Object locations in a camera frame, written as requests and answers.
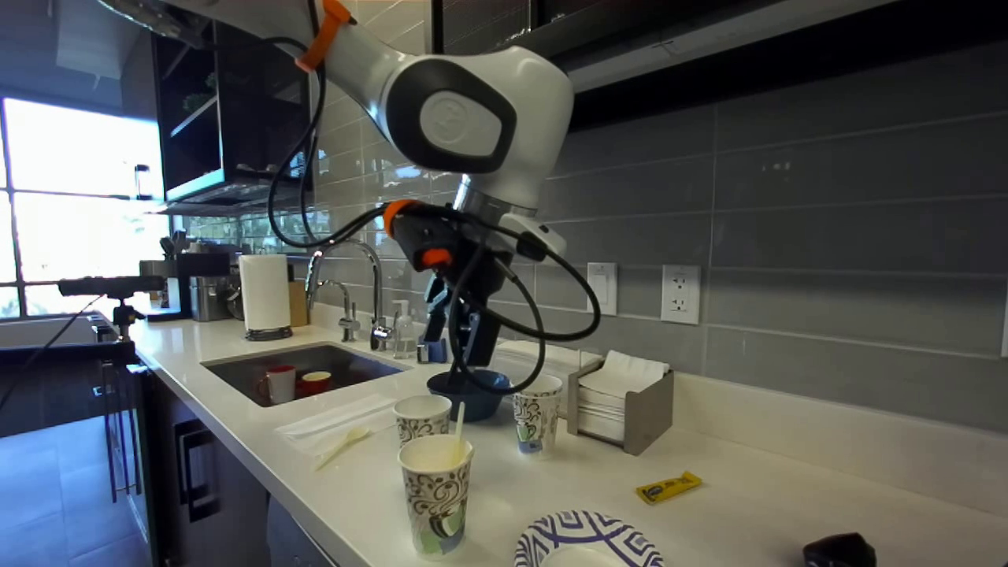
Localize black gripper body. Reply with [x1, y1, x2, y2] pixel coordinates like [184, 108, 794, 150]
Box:
[393, 202, 507, 363]

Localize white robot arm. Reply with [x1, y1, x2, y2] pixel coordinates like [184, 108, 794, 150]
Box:
[96, 0, 573, 378]

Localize patterned paper cup middle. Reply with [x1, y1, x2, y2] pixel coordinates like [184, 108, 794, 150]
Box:
[393, 395, 449, 441]

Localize kitchen sink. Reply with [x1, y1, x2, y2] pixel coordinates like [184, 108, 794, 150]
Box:
[209, 343, 393, 407]

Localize camera on tripod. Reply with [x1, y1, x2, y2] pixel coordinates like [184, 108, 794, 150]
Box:
[57, 273, 168, 339]

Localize brown napkin box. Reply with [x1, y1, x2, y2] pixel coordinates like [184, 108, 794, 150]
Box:
[568, 350, 675, 454]

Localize small black object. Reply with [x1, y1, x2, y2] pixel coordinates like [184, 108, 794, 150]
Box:
[803, 532, 876, 567]

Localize white wall outlet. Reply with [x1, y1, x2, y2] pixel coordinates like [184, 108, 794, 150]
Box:
[586, 262, 618, 315]
[662, 264, 703, 325]

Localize patterned paper cup right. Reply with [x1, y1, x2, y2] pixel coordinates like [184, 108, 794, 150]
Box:
[401, 433, 471, 555]

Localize paper towel roll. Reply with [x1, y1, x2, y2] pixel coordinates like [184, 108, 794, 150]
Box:
[239, 256, 290, 339]

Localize patterned paper cup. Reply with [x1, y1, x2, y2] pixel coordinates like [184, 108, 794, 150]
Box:
[393, 395, 449, 441]
[512, 375, 563, 454]
[401, 433, 471, 555]

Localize white wall outlet left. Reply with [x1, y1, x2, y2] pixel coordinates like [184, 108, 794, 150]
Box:
[586, 262, 618, 315]

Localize white wall outlet right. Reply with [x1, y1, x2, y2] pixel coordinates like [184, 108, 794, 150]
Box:
[662, 264, 703, 325]

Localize dark upper cabinet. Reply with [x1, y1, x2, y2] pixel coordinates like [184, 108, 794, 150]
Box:
[154, 23, 309, 206]

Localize yellow packet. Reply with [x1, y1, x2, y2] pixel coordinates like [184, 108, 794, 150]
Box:
[637, 468, 703, 503]

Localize patterned paper plate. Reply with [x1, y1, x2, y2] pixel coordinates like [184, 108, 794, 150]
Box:
[512, 511, 663, 567]

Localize white plastic spoon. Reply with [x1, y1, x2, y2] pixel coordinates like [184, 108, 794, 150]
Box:
[453, 401, 467, 448]

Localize chrome faucet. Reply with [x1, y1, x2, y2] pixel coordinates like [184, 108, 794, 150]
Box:
[302, 239, 393, 354]

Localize patterned paper cup back left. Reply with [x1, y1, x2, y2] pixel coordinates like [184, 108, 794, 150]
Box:
[512, 375, 563, 454]

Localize blue bowl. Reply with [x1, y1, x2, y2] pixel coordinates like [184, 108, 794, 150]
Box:
[426, 368, 509, 423]

